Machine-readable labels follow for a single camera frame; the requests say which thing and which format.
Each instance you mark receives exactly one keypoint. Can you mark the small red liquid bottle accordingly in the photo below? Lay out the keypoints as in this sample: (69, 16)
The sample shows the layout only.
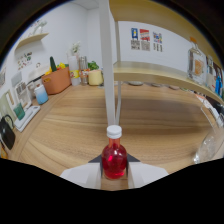
(114, 160)

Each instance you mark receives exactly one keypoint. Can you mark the red wall poster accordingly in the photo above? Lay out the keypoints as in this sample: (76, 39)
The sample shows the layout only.
(144, 39)

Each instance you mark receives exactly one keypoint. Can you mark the white appliance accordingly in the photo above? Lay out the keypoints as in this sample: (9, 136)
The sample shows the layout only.
(36, 75)

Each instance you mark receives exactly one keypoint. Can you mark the white kitchen scale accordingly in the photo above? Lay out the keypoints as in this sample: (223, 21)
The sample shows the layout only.
(28, 118)

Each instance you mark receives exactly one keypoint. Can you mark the white figurine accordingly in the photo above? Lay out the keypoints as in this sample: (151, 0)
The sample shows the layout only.
(39, 28)

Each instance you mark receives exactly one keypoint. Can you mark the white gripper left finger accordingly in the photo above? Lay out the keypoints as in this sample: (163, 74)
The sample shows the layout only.
(85, 175)

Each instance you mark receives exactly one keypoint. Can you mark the clear bottle red label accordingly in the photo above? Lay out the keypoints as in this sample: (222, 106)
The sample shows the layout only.
(210, 71)

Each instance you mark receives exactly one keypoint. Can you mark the white shallow plate bowl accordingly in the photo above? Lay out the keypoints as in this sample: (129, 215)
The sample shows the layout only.
(174, 87)

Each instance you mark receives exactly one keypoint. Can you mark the wooden two-tier rack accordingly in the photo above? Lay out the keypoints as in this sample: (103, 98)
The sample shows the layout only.
(107, 66)

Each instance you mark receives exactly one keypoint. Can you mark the potted green plant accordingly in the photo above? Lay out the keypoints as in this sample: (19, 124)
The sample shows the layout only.
(93, 65)

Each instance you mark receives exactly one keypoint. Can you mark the blue rimmed bowl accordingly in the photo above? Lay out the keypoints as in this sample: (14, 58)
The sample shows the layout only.
(135, 83)

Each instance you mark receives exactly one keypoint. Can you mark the multicolour wall poster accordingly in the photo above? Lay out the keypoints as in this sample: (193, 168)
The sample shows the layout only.
(157, 41)

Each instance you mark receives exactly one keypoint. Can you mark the wooden wall shelf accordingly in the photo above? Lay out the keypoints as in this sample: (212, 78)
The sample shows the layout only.
(31, 39)

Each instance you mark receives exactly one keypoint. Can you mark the tall white cup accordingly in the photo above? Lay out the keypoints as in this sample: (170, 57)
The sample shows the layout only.
(73, 70)

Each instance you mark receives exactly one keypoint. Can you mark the green cup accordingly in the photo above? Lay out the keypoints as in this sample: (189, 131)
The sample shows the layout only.
(19, 111)

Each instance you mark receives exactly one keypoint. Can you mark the blue wall poster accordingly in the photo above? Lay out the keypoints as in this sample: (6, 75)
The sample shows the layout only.
(134, 38)

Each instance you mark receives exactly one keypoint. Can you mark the yellow mug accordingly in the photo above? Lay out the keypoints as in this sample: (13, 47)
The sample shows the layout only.
(95, 78)

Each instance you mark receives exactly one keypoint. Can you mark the white flower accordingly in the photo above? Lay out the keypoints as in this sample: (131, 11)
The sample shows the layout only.
(76, 48)

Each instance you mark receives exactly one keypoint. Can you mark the clear bottle orange cap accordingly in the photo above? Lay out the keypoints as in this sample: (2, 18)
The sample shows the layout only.
(196, 65)

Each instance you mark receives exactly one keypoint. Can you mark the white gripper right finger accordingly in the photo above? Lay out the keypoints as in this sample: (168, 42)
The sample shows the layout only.
(145, 173)

